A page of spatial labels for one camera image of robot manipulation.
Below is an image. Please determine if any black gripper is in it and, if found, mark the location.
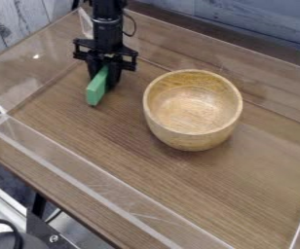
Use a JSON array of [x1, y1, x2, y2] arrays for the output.
[[74, 18, 138, 88]]

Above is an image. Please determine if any green rectangular block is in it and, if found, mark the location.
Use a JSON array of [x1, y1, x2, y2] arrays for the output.
[[86, 66, 109, 106]]

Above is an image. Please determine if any brown wooden bowl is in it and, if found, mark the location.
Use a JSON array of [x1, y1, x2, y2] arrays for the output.
[[142, 69, 244, 151]]

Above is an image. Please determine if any black table leg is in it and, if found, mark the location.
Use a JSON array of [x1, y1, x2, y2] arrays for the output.
[[31, 194, 47, 219]]

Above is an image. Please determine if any clear acrylic enclosure wall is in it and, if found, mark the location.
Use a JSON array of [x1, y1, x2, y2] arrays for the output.
[[0, 3, 300, 249]]

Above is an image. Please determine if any black metal mount plate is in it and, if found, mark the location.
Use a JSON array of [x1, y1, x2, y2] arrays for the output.
[[23, 212, 79, 249]]

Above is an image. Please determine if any black cable loop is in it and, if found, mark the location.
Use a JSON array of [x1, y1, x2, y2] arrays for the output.
[[0, 219, 26, 249]]

